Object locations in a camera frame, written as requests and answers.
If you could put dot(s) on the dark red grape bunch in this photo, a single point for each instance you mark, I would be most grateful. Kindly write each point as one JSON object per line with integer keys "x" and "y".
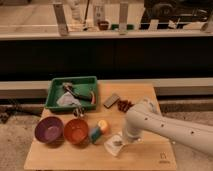
{"x": 124, "y": 105}

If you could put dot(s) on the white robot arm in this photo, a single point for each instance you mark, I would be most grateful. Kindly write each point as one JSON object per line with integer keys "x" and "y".
{"x": 144, "y": 116}

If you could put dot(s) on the red bowl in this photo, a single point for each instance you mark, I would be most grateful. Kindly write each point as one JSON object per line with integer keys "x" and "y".
{"x": 76, "y": 131}

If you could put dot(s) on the wooden table board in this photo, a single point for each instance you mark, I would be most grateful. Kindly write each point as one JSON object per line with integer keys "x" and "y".
{"x": 152, "y": 153}

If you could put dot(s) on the orange yellow ball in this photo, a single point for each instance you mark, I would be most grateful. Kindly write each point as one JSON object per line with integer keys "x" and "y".
{"x": 104, "y": 126}

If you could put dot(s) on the green plastic tray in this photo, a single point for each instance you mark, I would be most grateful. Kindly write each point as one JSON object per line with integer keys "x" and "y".
{"x": 56, "y": 91}

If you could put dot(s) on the white plastic cup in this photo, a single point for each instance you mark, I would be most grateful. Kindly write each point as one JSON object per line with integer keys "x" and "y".
{"x": 114, "y": 144}

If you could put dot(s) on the dark green tool in tray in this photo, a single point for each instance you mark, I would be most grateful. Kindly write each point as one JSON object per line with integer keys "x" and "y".
{"x": 79, "y": 93}

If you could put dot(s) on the purple bowl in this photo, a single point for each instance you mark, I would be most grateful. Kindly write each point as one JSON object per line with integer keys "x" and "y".
{"x": 49, "y": 130}

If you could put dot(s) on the teal sponge block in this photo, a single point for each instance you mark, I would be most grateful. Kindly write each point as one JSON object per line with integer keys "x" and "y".
{"x": 95, "y": 134}

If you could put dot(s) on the grey cloth in tray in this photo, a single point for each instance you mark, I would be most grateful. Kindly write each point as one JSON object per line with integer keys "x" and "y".
{"x": 68, "y": 99}

